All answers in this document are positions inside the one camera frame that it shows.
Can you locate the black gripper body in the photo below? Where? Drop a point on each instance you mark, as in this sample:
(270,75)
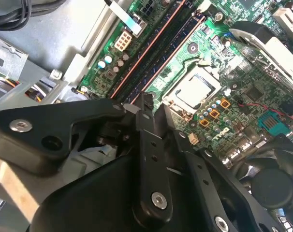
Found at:
(100,198)

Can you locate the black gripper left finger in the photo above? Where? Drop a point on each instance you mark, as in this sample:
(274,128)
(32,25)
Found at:
(35,137)

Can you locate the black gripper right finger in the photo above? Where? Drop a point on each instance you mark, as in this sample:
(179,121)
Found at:
(209,183)

